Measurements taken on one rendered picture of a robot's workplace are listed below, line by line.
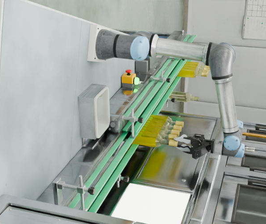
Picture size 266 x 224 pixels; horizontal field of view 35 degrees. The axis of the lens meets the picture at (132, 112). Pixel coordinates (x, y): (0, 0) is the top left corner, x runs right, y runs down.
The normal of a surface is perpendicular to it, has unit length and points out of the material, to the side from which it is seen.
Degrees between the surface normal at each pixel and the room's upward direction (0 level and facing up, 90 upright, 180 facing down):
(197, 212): 90
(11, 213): 90
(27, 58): 0
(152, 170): 90
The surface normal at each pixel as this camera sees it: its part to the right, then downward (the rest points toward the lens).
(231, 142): -0.31, 0.29
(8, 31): 0.95, 0.12
